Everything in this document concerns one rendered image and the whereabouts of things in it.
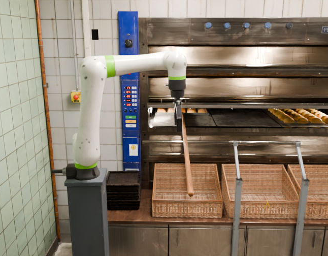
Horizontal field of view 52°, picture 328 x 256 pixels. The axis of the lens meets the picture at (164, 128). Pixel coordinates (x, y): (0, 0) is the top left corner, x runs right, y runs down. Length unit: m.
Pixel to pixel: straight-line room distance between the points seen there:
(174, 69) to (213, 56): 1.18
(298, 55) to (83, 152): 2.02
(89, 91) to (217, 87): 1.53
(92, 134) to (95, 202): 0.44
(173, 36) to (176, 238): 1.62
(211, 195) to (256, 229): 0.52
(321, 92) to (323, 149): 0.52
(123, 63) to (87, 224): 0.91
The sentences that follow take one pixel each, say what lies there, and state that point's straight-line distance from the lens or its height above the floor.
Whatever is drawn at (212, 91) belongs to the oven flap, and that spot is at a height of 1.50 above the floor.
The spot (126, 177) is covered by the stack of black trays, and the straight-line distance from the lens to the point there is 2.88.
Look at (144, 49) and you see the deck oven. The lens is 2.86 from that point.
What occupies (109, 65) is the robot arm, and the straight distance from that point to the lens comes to 1.76.
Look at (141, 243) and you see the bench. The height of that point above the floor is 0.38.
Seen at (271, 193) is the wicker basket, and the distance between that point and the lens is 3.19.
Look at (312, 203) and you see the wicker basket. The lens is 2.87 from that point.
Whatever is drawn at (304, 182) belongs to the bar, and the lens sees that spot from 2.64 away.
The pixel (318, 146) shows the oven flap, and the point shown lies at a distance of 3.27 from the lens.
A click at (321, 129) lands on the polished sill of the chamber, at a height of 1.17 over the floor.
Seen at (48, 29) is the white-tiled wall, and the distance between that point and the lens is 3.02.
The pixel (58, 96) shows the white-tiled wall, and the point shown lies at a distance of 3.05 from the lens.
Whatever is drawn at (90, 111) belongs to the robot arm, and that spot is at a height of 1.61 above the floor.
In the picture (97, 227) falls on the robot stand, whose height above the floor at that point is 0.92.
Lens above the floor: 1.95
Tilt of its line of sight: 15 degrees down
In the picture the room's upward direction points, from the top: straight up
